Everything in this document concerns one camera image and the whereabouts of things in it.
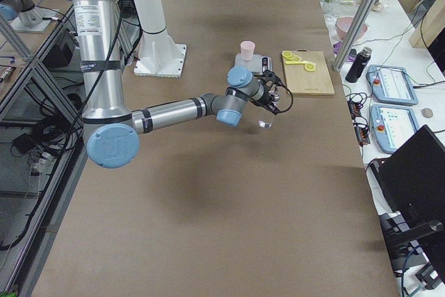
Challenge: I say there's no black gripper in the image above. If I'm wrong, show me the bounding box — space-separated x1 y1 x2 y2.
253 70 283 115

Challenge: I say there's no far blue teach pendant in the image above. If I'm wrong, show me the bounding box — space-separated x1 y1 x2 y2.
366 65 418 106

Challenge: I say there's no pink plastic cup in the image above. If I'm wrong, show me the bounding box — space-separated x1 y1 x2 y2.
240 40 256 61

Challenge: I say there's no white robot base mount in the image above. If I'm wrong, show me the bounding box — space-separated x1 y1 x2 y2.
133 0 187 78

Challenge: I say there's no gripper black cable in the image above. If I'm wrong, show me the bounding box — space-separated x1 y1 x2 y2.
274 81 295 113

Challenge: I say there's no lemon slice near knife tip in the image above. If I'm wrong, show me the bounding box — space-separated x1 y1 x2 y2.
304 63 316 72

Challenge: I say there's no clear glass sauce bottle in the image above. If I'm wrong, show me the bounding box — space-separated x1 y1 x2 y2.
258 87 280 129

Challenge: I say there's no black thermos bottle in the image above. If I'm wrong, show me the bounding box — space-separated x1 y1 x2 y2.
345 47 372 83

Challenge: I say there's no purple grey cloth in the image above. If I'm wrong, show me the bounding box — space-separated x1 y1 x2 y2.
332 41 357 62

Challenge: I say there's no aluminium frame post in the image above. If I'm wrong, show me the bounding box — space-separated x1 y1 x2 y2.
332 0 375 72

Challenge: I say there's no black monitor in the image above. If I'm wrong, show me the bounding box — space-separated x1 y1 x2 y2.
373 125 444 278

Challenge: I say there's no pink bowl with ice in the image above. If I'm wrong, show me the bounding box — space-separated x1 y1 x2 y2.
335 17 369 41

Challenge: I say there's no wooden cutting board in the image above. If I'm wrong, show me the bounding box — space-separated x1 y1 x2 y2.
282 50 334 97

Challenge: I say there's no yellow plastic knife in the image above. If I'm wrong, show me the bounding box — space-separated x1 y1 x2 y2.
284 60 316 66

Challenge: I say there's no digital kitchen scale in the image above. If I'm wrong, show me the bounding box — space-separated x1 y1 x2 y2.
234 53 273 75

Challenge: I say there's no lemon slice middle of three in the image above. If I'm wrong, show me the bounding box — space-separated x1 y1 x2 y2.
286 53 295 61

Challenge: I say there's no blue teach pendant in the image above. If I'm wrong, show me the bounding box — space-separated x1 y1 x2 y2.
370 104 420 154
366 65 418 106

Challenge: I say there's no near blue teach pendant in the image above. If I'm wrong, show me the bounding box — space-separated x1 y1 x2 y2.
370 104 420 154

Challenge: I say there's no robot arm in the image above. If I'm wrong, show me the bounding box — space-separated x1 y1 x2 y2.
70 0 282 168

